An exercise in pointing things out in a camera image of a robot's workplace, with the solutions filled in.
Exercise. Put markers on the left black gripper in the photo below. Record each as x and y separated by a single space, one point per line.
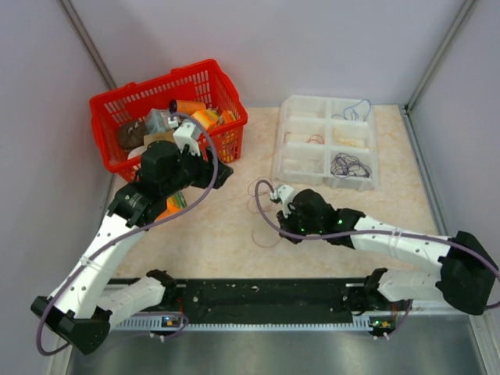
206 169

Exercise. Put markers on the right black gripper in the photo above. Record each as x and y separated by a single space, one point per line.
286 223

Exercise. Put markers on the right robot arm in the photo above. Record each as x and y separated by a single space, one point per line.
455 269

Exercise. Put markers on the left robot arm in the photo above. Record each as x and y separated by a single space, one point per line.
76 310

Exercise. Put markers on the striped yellow green box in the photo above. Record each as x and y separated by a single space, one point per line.
208 118

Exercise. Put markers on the orange yellow box on table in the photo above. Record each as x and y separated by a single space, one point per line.
175 204

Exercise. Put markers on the beige carton box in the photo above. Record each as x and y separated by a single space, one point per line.
164 136

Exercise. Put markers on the teal grey box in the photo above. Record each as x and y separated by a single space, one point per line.
160 120

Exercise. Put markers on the clear compartment tray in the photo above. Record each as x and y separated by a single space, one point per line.
329 141

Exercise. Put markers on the red plastic basket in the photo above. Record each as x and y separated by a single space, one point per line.
201 82

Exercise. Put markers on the brown round item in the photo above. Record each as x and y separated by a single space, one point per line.
131 135

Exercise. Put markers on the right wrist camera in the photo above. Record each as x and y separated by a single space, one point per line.
284 195

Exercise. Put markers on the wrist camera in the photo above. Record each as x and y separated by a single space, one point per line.
284 195
185 133

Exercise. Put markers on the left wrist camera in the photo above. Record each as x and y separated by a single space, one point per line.
185 133

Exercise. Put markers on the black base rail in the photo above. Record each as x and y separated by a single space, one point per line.
273 301

